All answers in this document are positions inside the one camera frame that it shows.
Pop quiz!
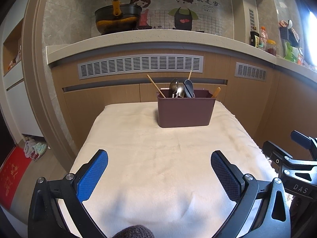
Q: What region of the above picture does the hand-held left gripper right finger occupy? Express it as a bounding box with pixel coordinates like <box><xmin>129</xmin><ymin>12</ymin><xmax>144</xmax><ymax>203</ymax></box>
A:
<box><xmin>210</xmin><ymin>150</ymin><xmax>291</xmax><ymax>238</ymax></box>

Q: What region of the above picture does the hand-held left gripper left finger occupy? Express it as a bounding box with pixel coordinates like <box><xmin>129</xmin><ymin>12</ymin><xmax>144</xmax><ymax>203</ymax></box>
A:
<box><xmin>28</xmin><ymin>149</ymin><xmax>109</xmax><ymax>238</ymax></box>

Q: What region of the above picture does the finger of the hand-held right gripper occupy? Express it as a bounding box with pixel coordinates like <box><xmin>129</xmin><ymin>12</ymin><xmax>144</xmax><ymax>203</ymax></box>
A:
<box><xmin>290</xmin><ymin>130</ymin><xmax>317</xmax><ymax>159</ymax></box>
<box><xmin>263</xmin><ymin>140</ymin><xmax>299</xmax><ymax>178</ymax></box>

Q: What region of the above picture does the maroon plastic utensil box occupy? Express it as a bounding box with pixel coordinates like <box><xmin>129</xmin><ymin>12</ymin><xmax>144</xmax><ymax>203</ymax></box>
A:
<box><xmin>156</xmin><ymin>90</ymin><xmax>216</xmax><ymax>128</ymax></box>

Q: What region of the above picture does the blue plastic spoon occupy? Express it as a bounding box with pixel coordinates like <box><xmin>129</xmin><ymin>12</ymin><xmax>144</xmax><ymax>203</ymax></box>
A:
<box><xmin>183</xmin><ymin>79</ymin><xmax>194</xmax><ymax>98</ymax></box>

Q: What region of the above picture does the patterned slipper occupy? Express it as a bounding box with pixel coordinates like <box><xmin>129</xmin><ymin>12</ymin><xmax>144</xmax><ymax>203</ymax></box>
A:
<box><xmin>31</xmin><ymin>142</ymin><xmax>48</xmax><ymax>162</ymax></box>

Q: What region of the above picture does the cream table towel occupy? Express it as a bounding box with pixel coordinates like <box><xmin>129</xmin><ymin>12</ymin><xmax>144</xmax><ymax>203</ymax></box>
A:
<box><xmin>69</xmin><ymin>100</ymin><xmax>279</xmax><ymax>238</ymax></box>

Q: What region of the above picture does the dark knitted cloth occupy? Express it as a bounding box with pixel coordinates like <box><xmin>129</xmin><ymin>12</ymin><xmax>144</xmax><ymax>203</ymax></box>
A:
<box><xmin>115</xmin><ymin>224</ymin><xmax>154</xmax><ymax>238</ymax></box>

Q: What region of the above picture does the white slipper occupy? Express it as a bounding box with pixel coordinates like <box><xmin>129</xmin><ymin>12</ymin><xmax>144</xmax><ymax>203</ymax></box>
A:
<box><xmin>23</xmin><ymin>139</ymin><xmax>36</xmax><ymax>158</ymax></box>

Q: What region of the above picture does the red floor mat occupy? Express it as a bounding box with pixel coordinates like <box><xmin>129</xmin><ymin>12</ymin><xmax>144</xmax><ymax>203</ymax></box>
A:
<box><xmin>0</xmin><ymin>146</ymin><xmax>33</xmax><ymax>210</ymax></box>

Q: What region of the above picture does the short grey vent grille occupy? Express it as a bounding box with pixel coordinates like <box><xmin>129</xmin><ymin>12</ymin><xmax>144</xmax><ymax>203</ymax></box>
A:
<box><xmin>235</xmin><ymin>62</ymin><xmax>267</xmax><ymax>81</ymax></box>

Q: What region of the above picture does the green plastic bag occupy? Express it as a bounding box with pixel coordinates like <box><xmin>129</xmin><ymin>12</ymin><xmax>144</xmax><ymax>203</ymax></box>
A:
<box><xmin>283</xmin><ymin>42</ymin><xmax>304</xmax><ymax>64</ymax></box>

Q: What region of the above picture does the red jar with yellow lid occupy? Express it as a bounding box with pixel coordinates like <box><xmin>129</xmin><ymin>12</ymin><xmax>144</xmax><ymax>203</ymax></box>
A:
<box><xmin>265</xmin><ymin>39</ymin><xmax>277</xmax><ymax>56</ymax></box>

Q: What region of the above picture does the clear bottle with orange cap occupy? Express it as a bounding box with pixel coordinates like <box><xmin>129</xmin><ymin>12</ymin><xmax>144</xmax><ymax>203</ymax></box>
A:
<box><xmin>259</xmin><ymin>26</ymin><xmax>268</xmax><ymax>50</ymax></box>

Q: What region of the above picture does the dark sauce bottle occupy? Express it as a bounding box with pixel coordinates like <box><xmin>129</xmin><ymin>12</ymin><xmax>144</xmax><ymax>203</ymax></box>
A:
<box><xmin>250</xmin><ymin>31</ymin><xmax>260</xmax><ymax>48</ymax></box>

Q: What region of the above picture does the long grey vent grille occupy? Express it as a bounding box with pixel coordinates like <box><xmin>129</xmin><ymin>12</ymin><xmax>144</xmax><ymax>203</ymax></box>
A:
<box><xmin>77</xmin><ymin>54</ymin><xmax>205</xmax><ymax>80</ymax></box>

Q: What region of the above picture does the white pipe casing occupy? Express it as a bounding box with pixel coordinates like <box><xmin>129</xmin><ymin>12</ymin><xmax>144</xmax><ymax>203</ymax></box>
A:
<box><xmin>231</xmin><ymin>0</ymin><xmax>263</xmax><ymax>46</ymax></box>

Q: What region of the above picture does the shelf clutter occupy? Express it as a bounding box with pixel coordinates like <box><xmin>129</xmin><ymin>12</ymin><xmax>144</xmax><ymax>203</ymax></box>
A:
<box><xmin>7</xmin><ymin>46</ymin><xmax>23</xmax><ymax>70</ymax></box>

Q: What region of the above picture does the kitchen counter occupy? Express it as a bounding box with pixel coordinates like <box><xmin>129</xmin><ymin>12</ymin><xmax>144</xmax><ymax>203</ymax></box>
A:
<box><xmin>46</xmin><ymin>28</ymin><xmax>317</xmax><ymax>154</ymax></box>

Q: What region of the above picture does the white wall cabinet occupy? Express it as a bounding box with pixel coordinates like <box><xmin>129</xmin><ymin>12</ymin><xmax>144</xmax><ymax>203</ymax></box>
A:
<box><xmin>2</xmin><ymin>25</ymin><xmax>44</xmax><ymax>138</ymax></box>

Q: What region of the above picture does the black wok with yellow handle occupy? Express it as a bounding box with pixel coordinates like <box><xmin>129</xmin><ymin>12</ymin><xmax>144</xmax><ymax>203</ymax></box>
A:
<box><xmin>94</xmin><ymin>0</ymin><xmax>143</xmax><ymax>35</ymax></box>

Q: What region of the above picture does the cartoon wall sticker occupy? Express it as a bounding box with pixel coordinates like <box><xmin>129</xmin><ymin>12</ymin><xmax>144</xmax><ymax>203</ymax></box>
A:
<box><xmin>104</xmin><ymin>0</ymin><xmax>224</xmax><ymax>36</ymax></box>

